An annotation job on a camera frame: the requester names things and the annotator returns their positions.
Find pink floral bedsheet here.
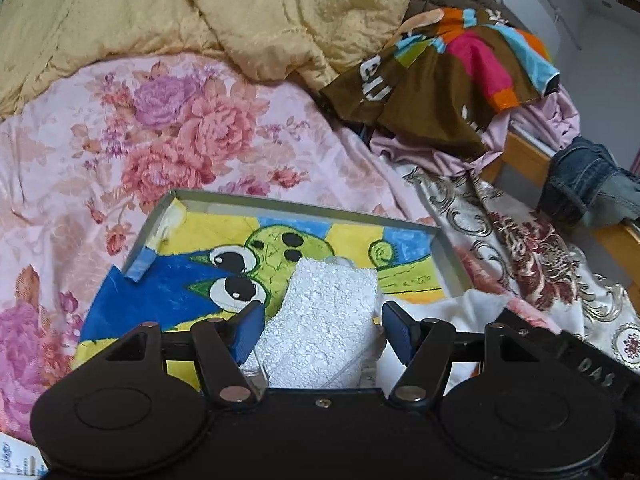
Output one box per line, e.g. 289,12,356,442
1,54,431,441

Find brown multicolour striped garment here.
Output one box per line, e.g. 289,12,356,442
320,8,560,160

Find clear jar of green beads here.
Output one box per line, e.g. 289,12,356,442
241,344,382,389

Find blue denim jeans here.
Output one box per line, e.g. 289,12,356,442
537,136,639,231

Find white blue medicine box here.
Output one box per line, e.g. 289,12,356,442
0,434,48,479

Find tan yellow quilt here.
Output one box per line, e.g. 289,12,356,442
1,0,410,116

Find silver maroon brocade blanket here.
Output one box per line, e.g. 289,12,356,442
405,167,639,370

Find lilac pink cloth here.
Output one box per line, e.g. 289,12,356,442
370,86,580,177

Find wooden bed frame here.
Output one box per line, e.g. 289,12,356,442
482,132,639,307

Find white textured cloth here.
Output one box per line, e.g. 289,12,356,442
250,258,381,366

